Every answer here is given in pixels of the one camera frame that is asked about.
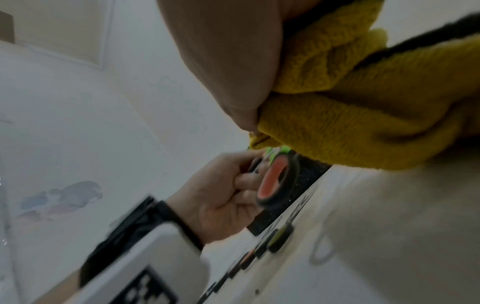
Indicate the person's right hand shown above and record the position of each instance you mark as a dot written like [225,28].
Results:
[225,53]

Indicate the person's left hand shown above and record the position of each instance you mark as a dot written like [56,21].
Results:
[213,202]

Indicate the green lid black toolbox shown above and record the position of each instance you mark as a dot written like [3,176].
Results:
[300,190]

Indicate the yellow cloth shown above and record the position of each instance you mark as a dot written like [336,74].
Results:
[367,118]

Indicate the person's left forearm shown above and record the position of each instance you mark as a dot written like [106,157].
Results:
[60,289]

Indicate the black left wristband with markers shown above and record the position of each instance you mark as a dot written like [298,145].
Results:
[131,231]

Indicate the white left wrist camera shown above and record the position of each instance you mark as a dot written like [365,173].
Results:
[161,261]

